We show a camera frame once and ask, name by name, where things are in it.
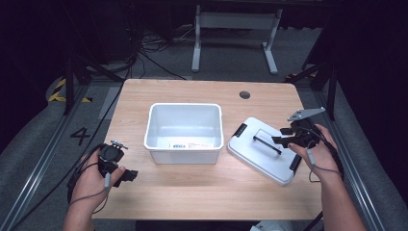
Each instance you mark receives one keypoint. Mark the person's left hand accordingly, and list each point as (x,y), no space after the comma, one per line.
(89,183)

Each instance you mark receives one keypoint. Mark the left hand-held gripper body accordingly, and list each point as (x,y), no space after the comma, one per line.
(110,155)

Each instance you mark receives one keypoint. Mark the metal floor rail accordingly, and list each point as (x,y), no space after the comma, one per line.
(356,179)
(38,160)

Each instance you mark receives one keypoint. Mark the person's right hand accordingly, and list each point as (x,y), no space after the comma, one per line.
(322,154)

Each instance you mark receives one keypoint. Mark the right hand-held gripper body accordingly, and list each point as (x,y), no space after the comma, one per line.
(304,133)

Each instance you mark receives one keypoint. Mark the person's white garment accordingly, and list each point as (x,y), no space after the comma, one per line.
(272,225)

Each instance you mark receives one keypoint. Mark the white metal table frame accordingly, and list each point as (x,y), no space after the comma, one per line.
(236,20)

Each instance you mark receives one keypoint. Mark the black tripod stand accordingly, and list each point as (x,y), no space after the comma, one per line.
(331,93)
(69,86)

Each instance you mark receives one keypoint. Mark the person's dark clothing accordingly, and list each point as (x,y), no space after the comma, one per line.
(195,225)

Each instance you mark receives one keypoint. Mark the grey round table grommet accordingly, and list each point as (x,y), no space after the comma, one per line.
(244,94)

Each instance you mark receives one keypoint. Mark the yellow and black floor tape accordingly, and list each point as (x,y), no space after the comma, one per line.
(57,95)

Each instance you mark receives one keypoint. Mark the white plastic storage box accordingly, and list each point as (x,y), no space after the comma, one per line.
(183,128)

